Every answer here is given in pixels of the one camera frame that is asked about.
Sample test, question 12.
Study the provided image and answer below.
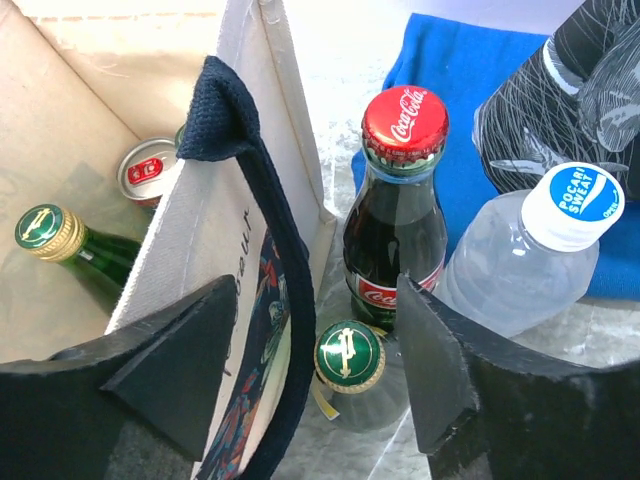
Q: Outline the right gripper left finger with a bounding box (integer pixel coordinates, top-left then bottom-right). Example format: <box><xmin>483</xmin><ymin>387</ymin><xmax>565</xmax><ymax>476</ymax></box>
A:
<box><xmin>1</xmin><ymin>275</ymin><xmax>236</xmax><ymax>479</ymax></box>

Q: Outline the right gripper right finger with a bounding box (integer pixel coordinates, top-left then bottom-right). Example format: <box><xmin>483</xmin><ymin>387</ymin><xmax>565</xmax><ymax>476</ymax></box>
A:
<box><xmin>395</xmin><ymin>275</ymin><xmax>639</xmax><ymax>479</ymax></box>

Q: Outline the green glass bottle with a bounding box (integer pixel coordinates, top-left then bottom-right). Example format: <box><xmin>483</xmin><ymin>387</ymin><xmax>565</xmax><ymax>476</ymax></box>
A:
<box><xmin>14</xmin><ymin>203</ymin><xmax>141</xmax><ymax>315</ymax></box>
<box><xmin>312</xmin><ymin>320</ymin><xmax>409</xmax><ymax>433</ymax></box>
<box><xmin>174</xmin><ymin>124</ymin><xmax>186</xmax><ymax>150</ymax></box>

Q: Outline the clear blue cap bottle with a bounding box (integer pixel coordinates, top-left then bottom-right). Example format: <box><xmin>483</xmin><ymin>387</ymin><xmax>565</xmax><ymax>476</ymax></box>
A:
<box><xmin>433</xmin><ymin>162</ymin><xmax>625</xmax><ymax>338</ymax></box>

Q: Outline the red cap cola bottle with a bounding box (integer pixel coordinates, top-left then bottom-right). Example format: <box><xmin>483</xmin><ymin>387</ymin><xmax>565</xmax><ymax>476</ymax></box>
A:
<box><xmin>343</xmin><ymin>85</ymin><xmax>449</xmax><ymax>332</ymax></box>

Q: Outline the beige canvas tote bag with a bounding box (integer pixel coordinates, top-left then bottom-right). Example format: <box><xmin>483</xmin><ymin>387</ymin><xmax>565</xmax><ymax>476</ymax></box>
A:
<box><xmin>1</xmin><ymin>1</ymin><xmax>336</xmax><ymax>479</ymax></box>

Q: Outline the red top drink can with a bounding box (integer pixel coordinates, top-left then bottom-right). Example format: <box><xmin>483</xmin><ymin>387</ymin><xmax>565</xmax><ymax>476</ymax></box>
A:
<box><xmin>116</xmin><ymin>137</ymin><xmax>176</xmax><ymax>210</ymax></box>

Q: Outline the dark patterned hanging garment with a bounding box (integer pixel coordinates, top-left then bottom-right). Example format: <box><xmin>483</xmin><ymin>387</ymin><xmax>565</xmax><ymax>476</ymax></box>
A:
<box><xmin>472</xmin><ymin>1</ymin><xmax>639</xmax><ymax>202</ymax></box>

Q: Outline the blue folded cloth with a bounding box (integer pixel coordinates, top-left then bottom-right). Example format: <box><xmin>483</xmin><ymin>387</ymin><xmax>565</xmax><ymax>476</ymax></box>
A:
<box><xmin>383</xmin><ymin>13</ymin><xmax>639</xmax><ymax>301</ymax></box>

